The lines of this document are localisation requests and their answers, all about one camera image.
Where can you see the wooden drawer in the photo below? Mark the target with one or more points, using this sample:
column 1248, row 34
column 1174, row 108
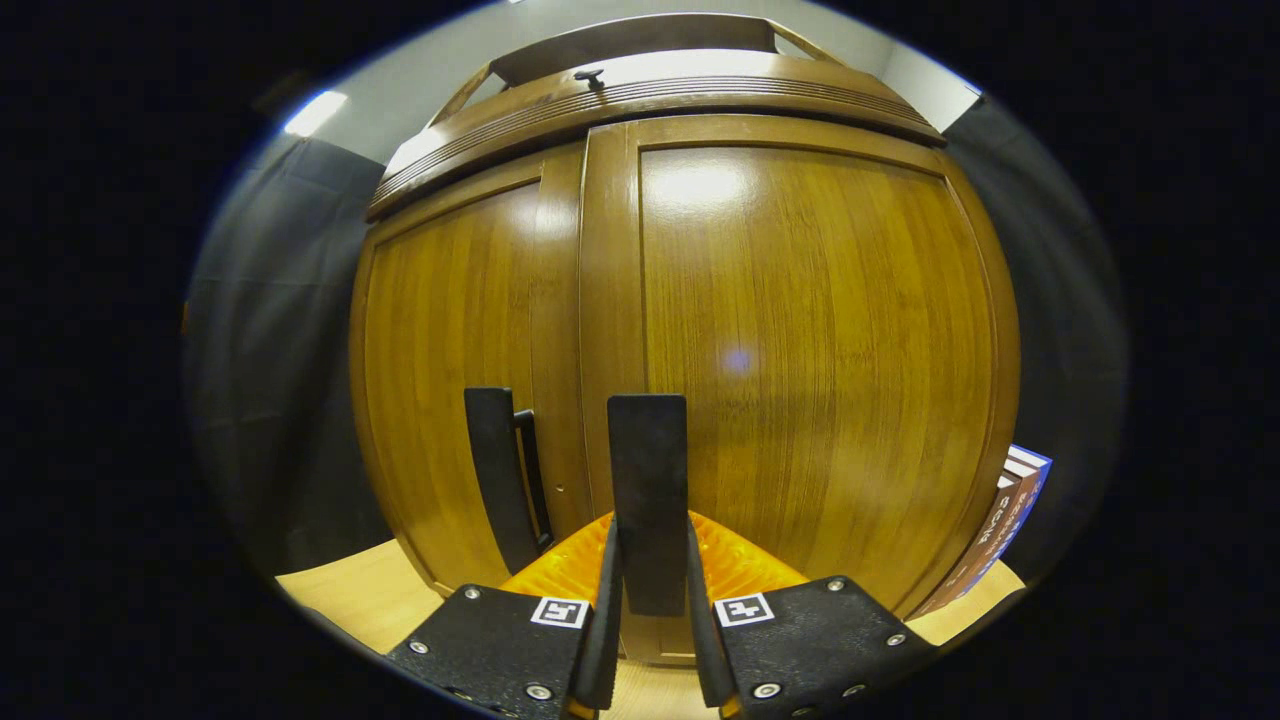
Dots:
column 700, row 65

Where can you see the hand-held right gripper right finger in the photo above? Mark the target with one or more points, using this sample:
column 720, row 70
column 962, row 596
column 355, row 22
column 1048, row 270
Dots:
column 702, row 630

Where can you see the small ceiling light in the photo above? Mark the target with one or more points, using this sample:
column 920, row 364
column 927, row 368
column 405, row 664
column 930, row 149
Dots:
column 315, row 112

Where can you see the brown standing book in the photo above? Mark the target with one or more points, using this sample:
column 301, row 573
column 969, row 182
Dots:
column 985, row 545

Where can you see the wooden double-door shoe cabinet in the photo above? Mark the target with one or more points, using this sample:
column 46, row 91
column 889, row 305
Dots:
column 700, row 95

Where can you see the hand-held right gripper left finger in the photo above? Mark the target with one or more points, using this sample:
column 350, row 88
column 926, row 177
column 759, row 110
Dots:
column 598, row 620

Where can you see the black drawer knob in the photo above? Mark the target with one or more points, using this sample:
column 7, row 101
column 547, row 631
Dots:
column 589, row 75

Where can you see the wooden shoe cabinet door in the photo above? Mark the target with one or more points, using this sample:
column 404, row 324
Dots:
column 450, row 350
column 820, row 350

